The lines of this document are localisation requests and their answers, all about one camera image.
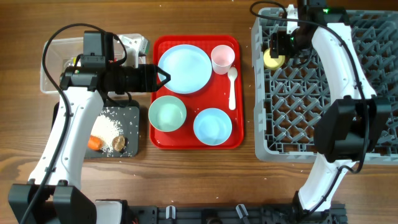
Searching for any yellow plastic cup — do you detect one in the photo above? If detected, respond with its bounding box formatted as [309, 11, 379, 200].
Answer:
[263, 49, 285, 70]

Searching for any green bowl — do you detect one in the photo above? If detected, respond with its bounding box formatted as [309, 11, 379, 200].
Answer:
[148, 95, 187, 133]

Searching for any pink plastic cup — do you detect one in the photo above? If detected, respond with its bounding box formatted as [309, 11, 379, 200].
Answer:
[211, 45, 235, 75]

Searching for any white rice pile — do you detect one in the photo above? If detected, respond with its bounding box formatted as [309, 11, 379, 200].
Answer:
[91, 107, 139, 154]

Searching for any light blue bowl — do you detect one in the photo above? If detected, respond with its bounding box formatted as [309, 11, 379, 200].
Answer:
[193, 108, 233, 146]

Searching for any brown mushroom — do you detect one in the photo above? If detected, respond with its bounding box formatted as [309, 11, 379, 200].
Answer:
[112, 135, 126, 152]

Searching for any orange carrot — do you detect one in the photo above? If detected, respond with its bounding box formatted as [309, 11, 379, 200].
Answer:
[87, 136, 104, 151]

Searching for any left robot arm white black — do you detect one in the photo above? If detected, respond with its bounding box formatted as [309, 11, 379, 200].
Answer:
[8, 25, 164, 223]

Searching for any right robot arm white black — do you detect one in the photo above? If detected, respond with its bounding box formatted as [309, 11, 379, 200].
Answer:
[270, 1, 391, 223]

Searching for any black waste tray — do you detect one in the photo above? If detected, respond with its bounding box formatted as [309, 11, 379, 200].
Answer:
[51, 99, 141, 159]

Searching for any grey dishwasher rack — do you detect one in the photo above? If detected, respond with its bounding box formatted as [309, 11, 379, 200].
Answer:
[251, 7, 397, 165]

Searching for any light blue plate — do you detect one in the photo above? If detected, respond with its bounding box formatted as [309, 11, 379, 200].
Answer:
[158, 44, 213, 94]

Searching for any red plastic tray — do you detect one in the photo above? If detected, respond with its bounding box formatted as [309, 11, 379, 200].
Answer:
[149, 35, 244, 150]

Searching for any white plastic spoon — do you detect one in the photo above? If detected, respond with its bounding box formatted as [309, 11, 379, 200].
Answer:
[228, 67, 238, 110]

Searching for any clear plastic bin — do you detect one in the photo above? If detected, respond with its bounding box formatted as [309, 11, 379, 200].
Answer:
[45, 37, 126, 83]

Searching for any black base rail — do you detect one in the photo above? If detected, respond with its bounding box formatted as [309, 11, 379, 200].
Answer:
[127, 204, 348, 224]

